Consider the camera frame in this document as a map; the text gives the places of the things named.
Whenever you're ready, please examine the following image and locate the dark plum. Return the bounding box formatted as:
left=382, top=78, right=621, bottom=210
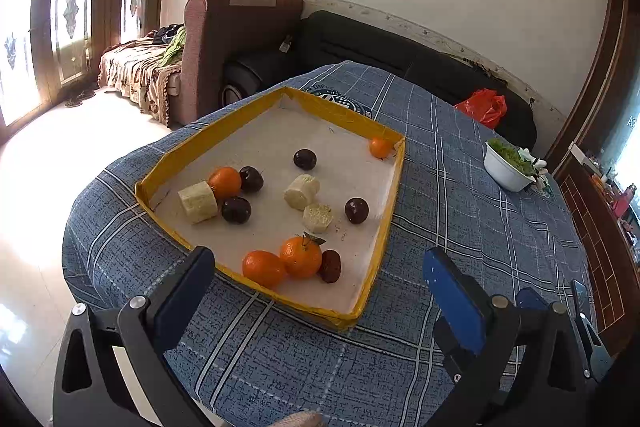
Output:
left=293, top=148, right=318, bottom=171
left=220, top=196, right=252, bottom=225
left=344, top=197, right=369, bottom=225
left=239, top=166, right=264, bottom=194

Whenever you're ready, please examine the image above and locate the red jujube date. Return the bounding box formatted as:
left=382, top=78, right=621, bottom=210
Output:
left=318, top=249, right=342, bottom=284

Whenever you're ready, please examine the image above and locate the orange tangerine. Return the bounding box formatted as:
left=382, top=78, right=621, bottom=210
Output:
left=242, top=251, right=288, bottom=288
left=369, top=136, right=394, bottom=160
left=207, top=166, right=242, bottom=202

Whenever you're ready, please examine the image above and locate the large white sugarcane piece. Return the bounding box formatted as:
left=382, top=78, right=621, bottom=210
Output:
left=178, top=181, right=218, bottom=225

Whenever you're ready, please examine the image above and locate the tangerine with leaf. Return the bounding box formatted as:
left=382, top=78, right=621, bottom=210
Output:
left=279, top=233, right=326, bottom=280

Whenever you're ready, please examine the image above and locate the dark plum front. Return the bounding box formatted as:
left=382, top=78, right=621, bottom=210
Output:
left=220, top=196, right=252, bottom=225

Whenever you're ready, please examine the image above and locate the wooden cabinet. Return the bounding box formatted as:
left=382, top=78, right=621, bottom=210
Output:
left=549, top=0, right=639, bottom=355

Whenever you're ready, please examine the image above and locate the white items pile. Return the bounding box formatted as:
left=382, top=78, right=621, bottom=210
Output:
left=518, top=148, right=552, bottom=198

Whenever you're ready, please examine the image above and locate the white bowl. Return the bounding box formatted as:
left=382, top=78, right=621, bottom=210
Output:
left=484, top=142, right=535, bottom=193

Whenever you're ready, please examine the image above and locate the green lettuce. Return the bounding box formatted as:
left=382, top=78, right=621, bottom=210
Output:
left=488, top=138, right=535, bottom=176

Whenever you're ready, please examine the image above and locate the red plastic bag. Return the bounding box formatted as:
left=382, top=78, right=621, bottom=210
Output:
left=454, top=88, right=508, bottom=130

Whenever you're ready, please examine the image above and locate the yellow cardboard tray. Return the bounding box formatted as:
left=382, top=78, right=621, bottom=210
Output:
left=134, top=87, right=406, bottom=329

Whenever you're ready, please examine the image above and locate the black sofa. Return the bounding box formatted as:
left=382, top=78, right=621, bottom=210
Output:
left=220, top=11, right=537, bottom=147

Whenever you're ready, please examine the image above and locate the patterned covered bench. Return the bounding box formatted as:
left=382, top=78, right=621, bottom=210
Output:
left=98, top=24, right=186, bottom=126

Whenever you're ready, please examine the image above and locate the brown armchair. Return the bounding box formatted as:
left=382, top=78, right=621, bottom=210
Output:
left=169, top=0, right=304, bottom=124

